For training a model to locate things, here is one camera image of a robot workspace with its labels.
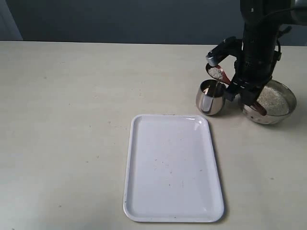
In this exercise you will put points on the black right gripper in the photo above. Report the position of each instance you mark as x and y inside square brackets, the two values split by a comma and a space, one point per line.
[255, 63]

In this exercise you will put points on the brown wooden spoon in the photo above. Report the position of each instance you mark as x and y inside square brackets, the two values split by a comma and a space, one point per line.
[218, 73]

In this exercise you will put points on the wide steel bowl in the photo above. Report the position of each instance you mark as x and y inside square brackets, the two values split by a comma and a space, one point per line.
[254, 116]

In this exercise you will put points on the small steel cup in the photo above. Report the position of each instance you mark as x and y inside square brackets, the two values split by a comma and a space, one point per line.
[210, 98]

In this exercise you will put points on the white rectangular plastic tray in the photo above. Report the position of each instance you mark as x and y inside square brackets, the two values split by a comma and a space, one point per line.
[171, 172]

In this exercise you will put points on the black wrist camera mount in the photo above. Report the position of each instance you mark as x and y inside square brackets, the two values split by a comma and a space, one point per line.
[228, 47]

